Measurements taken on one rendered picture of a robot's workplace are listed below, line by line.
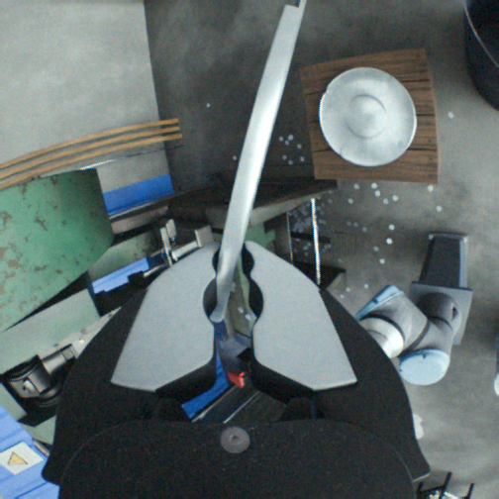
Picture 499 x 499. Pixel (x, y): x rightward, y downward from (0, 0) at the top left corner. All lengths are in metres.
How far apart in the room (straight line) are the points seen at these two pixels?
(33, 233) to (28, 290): 0.09
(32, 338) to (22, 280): 0.33
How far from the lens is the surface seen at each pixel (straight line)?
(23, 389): 0.87
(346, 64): 0.84
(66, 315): 0.71
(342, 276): 1.36
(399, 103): 0.77
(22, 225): 0.43
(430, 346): 0.62
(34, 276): 0.43
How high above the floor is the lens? 1.12
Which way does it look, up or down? 39 degrees down
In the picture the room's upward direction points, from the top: 119 degrees counter-clockwise
